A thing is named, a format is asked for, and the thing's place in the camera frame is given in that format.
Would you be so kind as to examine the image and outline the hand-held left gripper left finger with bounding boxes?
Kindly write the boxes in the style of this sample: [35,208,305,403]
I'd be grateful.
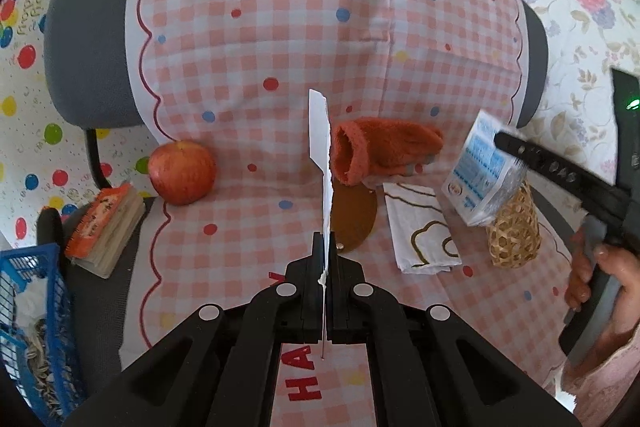
[62,231,326,427]

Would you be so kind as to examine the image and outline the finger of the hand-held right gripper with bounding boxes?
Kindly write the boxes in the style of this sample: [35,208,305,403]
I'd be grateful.
[492,131,632,212]

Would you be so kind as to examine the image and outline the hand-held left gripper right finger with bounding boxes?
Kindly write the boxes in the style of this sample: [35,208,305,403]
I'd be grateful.
[327,232,583,427]

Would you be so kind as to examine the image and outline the blue white packet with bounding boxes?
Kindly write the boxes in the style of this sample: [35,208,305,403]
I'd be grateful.
[441,109,529,228]

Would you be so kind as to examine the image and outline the white paper scrap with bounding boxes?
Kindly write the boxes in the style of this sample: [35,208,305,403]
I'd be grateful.
[308,89,335,360]

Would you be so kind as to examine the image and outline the person's right forearm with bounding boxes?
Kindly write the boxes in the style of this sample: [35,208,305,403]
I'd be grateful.
[560,302,640,413]

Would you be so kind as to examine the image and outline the person's right hand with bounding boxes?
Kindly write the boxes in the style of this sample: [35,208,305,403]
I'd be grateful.
[565,227,640,338]

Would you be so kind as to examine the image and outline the brown leather piece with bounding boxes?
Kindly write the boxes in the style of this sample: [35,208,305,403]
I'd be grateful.
[330,182,378,253]

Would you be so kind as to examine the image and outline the woven bamboo basket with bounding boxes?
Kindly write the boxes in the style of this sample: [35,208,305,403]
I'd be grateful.
[486,179,542,269]

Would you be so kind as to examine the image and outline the white bear print napkin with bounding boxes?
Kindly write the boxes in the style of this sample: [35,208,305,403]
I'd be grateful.
[382,181,463,276]

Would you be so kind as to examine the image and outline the orange fuzzy sock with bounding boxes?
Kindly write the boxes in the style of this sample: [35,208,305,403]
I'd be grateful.
[332,118,444,186]

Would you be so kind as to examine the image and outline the floral print sheet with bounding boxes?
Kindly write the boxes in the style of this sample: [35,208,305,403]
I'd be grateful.
[500,0,640,188]

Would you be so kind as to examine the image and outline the red apple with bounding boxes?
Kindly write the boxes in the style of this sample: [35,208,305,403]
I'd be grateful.
[147,141,217,206]

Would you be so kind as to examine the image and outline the orange spiral notebook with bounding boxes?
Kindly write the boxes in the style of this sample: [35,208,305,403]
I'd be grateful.
[64,184,147,279]

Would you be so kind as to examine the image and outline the pink checked cloth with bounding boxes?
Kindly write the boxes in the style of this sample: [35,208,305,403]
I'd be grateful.
[117,0,576,427]

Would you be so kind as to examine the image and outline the blue plastic basket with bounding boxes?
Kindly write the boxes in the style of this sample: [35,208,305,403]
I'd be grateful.
[0,243,86,427]

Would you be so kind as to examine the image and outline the white tissue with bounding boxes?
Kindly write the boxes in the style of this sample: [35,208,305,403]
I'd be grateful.
[14,279,52,323]

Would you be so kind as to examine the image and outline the grey office chair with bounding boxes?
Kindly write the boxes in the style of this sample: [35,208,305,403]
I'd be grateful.
[35,0,596,427]

